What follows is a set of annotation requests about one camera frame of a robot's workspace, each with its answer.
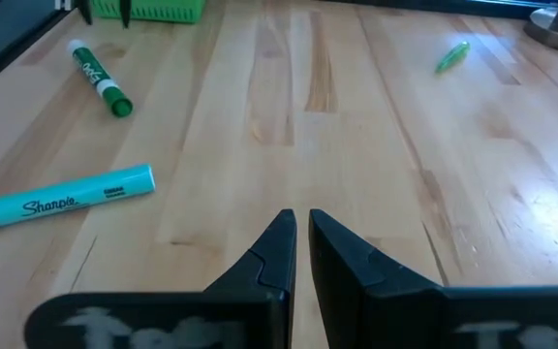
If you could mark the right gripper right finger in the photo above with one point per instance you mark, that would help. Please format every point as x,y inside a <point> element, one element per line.
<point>337,269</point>

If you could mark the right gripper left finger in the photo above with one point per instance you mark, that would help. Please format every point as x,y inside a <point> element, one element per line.
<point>274,266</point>

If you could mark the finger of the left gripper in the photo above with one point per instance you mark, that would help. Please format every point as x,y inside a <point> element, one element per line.
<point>125,12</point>
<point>85,9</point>

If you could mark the green plastic basket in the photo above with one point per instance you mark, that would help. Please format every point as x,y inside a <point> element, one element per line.
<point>163,12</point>

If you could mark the green Expo dry-erase marker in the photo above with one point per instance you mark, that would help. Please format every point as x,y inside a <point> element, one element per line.
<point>97,75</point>

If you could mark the teal Sharpie highlighter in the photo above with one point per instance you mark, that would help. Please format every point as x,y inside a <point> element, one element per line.
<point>66,199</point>

